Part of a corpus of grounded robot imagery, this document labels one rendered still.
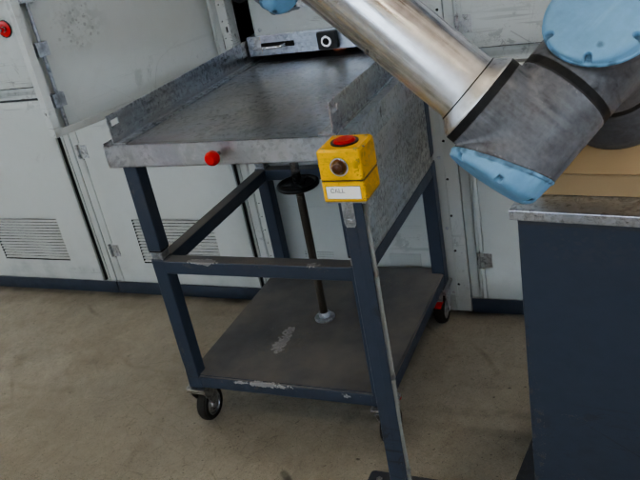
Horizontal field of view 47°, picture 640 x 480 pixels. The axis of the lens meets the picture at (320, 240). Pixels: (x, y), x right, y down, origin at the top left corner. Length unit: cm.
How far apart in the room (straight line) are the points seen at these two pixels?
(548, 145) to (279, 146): 66
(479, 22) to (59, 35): 108
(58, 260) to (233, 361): 125
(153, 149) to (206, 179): 82
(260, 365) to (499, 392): 65
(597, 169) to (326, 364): 96
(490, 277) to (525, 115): 129
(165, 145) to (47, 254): 153
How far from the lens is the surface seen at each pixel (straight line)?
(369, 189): 129
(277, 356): 207
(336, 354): 202
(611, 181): 134
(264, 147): 160
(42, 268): 324
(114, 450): 223
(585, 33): 113
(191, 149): 169
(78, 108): 210
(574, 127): 113
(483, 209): 224
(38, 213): 309
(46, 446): 236
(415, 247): 237
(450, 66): 112
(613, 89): 115
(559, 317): 141
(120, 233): 288
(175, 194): 264
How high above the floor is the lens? 130
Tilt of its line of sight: 25 degrees down
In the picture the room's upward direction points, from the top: 11 degrees counter-clockwise
